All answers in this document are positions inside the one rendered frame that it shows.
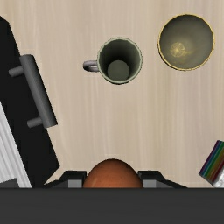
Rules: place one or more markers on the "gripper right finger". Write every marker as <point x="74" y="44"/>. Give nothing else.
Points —
<point x="151" y="178"/>

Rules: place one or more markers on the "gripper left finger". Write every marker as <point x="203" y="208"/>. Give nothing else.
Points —
<point x="72" y="178"/>

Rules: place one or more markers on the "brown egg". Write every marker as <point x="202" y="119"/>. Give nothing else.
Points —
<point x="112" y="175"/>

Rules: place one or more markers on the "cabinet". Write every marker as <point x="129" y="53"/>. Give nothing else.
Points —
<point x="23" y="122"/>

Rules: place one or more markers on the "grey-green mug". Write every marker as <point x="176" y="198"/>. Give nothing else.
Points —
<point x="119" y="61"/>

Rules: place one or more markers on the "yellow-rimmed olive bowl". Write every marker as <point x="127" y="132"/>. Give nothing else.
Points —
<point x="186" y="42"/>

